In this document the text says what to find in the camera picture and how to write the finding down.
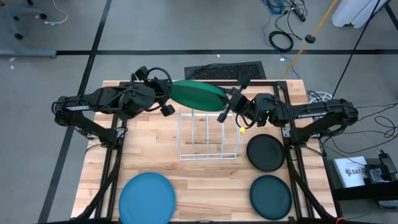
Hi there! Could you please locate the grey keyboard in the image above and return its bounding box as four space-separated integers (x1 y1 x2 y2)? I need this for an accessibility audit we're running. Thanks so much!
377 200 398 210

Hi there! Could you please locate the black cart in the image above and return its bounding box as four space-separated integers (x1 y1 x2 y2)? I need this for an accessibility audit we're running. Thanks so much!
325 157 398 224

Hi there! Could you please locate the long black cable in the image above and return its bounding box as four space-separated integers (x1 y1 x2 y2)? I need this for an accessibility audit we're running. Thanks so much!
331 0 382 100

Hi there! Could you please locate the black power strip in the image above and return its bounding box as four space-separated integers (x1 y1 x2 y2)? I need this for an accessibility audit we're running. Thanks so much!
290 6 307 23

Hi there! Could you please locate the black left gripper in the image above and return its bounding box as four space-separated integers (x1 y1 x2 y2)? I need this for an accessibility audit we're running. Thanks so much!
134 65 176 118

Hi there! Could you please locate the grey foot bar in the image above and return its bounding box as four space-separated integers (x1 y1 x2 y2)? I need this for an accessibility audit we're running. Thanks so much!
0 49 57 59

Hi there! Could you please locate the white cable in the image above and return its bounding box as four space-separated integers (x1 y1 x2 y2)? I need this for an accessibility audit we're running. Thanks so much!
43 0 69 26

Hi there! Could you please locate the black floor mat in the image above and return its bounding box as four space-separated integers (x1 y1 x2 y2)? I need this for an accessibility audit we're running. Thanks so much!
183 61 267 81

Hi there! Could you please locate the white printed booklet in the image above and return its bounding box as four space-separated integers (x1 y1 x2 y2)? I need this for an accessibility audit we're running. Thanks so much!
334 156 369 189

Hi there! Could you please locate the black device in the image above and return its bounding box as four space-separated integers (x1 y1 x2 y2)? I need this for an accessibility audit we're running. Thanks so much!
365 149 398 183

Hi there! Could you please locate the yellow strap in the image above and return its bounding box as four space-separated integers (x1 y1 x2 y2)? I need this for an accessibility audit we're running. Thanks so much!
279 0 340 80

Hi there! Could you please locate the blue cable bundle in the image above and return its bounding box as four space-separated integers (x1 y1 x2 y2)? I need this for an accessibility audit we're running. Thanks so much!
262 0 285 16

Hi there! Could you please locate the white wire dish rack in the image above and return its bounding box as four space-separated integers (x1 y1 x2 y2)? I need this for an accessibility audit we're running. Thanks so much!
177 108 241 162

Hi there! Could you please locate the office chair base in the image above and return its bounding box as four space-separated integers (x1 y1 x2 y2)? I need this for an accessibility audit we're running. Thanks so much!
0 0 49 42

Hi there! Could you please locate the black plate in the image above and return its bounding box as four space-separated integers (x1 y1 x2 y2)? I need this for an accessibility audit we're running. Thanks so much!
246 133 286 173

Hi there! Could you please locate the white bag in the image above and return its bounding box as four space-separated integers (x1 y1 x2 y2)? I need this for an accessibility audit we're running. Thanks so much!
331 0 390 29

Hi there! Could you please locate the coiled black cable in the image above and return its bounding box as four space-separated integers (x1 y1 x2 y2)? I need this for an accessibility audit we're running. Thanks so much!
268 30 295 54

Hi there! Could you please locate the green plate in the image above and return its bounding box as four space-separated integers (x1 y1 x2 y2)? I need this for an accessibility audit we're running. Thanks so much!
169 79 228 113

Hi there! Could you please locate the black metal table frame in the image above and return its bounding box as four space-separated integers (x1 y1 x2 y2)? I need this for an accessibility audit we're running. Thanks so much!
74 73 343 224

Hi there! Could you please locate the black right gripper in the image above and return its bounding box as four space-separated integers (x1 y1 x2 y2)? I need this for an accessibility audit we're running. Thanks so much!
216 73 254 123

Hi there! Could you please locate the dark teal plate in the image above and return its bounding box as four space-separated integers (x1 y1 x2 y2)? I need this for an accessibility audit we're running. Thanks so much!
249 174 294 222

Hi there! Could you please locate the blue plate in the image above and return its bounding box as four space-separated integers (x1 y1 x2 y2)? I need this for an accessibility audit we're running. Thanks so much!
118 172 177 224

